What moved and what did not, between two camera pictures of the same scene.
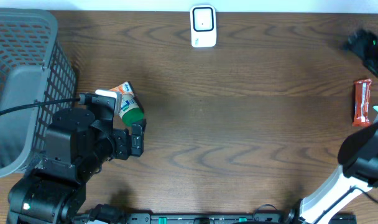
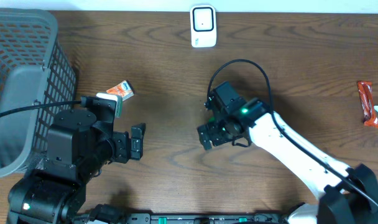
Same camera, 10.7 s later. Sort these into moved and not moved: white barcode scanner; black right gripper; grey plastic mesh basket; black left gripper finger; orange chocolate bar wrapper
Moved: orange chocolate bar wrapper; black right gripper
Not moved: white barcode scanner; grey plastic mesh basket; black left gripper finger
